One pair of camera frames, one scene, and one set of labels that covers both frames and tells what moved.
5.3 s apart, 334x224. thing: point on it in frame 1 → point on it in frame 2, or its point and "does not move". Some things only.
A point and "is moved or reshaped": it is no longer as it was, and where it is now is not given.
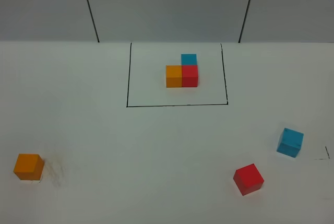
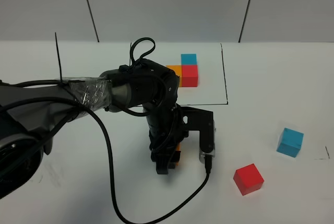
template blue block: (187, 59) does not move
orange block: (28, 166) is moved or reshaped
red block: (248, 179) does not move
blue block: (290, 142) does not move
